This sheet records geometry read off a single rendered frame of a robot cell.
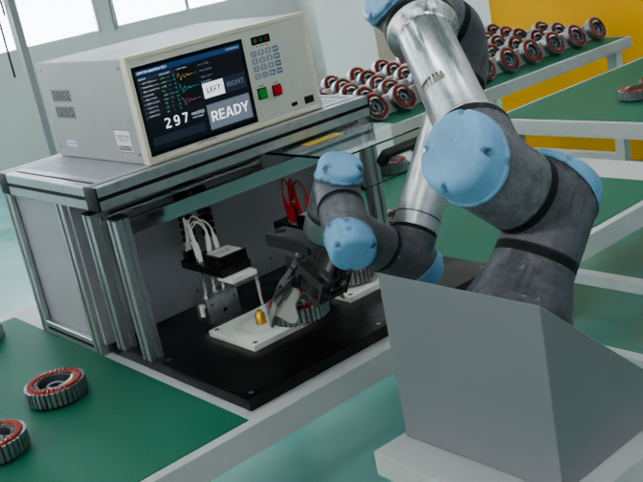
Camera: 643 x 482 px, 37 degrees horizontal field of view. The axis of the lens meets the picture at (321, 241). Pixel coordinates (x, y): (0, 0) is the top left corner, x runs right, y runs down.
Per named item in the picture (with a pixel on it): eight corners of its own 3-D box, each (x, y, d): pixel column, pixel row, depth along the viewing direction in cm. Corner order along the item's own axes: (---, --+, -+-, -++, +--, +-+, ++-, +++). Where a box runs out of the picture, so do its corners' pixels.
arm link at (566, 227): (598, 273, 132) (628, 183, 134) (534, 235, 125) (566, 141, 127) (533, 266, 142) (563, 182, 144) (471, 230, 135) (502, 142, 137)
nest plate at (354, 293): (404, 275, 200) (403, 271, 200) (351, 302, 192) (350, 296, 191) (355, 266, 212) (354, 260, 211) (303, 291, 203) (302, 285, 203)
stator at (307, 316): (343, 309, 175) (339, 290, 174) (296, 334, 169) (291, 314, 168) (303, 299, 184) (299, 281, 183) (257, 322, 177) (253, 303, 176)
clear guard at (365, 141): (451, 154, 193) (446, 124, 191) (365, 190, 179) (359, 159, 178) (343, 146, 218) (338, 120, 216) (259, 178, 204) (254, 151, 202)
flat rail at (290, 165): (367, 144, 212) (365, 131, 212) (123, 238, 176) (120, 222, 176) (364, 143, 213) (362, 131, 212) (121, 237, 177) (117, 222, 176)
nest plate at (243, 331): (316, 320, 186) (315, 315, 186) (254, 352, 178) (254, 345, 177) (269, 307, 198) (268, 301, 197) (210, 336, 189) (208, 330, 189)
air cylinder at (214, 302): (242, 310, 199) (236, 286, 197) (212, 324, 194) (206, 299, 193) (228, 306, 203) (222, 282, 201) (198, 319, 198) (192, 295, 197)
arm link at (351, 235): (406, 257, 147) (390, 209, 154) (351, 228, 141) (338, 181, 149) (372, 289, 150) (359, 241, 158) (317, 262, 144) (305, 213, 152)
